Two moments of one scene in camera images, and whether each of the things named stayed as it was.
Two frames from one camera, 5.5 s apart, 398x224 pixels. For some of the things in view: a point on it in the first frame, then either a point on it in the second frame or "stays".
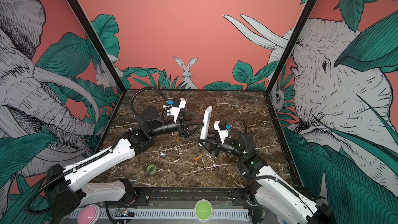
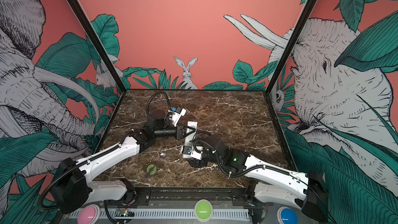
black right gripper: [218, 148] to [199, 164]
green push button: [203, 209] stays
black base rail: [193, 195] stays
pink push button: [89, 214] stays
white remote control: [203, 134] to [189, 140]
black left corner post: [77, 10] stays
